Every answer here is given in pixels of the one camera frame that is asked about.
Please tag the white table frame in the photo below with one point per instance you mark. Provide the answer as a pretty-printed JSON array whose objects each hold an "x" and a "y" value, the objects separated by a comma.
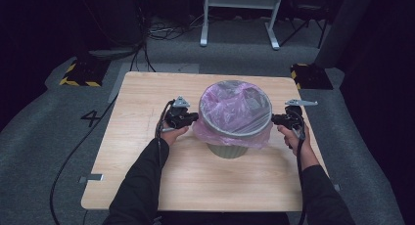
[{"x": 239, "y": 0}]

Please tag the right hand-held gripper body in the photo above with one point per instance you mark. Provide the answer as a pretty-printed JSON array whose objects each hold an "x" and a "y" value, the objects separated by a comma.
[{"x": 293, "y": 115}]

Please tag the black tripod stand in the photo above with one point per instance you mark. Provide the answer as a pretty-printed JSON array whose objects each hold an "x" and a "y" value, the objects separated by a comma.
[{"x": 303, "y": 26}]

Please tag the pink plastic bag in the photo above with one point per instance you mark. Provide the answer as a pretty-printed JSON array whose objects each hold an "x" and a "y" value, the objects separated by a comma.
[{"x": 233, "y": 107}]

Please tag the black yellow striped base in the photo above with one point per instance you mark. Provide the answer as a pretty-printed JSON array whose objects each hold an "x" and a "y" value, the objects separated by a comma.
[
  {"x": 84, "y": 73},
  {"x": 311, "y": 76}
]

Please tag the person's right hand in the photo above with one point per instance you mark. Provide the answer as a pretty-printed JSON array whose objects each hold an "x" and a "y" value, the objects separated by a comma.
[{"x": 293, "y": 142}]

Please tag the grey column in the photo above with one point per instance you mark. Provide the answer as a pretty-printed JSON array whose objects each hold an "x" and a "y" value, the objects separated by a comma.
[{"x": 342, "y": 29}]

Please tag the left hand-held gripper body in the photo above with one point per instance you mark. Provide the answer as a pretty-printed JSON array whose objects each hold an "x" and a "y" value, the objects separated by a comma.
[{"x": 177, "y": 115}]

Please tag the green trash bin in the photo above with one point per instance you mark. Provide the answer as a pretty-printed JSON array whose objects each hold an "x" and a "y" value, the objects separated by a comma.
[{"x": 228, "y": 151}]

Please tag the person's left hand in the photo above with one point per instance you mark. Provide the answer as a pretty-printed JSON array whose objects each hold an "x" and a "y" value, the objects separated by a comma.
[{"x": 174, "y": 135}]

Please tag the grey tape strip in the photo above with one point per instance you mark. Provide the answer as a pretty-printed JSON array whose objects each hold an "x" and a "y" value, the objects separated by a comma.
[
  {"x": 92, "y": 178},
  {"x": 336, "y": 187}
]

